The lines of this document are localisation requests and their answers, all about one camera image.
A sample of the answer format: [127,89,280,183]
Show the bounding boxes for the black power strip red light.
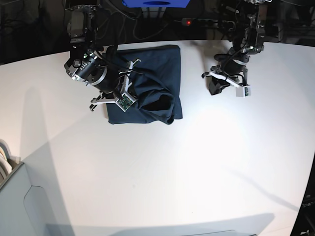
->
[181,18,235,28]

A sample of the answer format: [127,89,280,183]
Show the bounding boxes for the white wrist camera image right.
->
[236,85,252,98]

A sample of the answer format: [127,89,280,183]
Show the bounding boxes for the blue box with oval hole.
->
[122,0,190,8]

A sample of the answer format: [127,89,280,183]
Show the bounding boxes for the white slats at left edge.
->
[0,140,21,183]

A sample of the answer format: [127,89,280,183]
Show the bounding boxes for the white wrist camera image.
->
[115,92,137,112]
[236,85,252,98]

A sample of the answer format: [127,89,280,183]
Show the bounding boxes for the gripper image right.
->
[201,60,249,95]

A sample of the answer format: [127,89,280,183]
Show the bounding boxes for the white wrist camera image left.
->
[115,92,137,112]

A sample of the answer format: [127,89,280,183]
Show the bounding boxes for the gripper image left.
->
[89,59,141,112]

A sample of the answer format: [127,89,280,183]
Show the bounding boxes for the dark blue T-shirt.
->
[106,45,183,125]

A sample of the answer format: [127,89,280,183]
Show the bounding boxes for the grey bin at table corner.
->
[0,161,50,236]

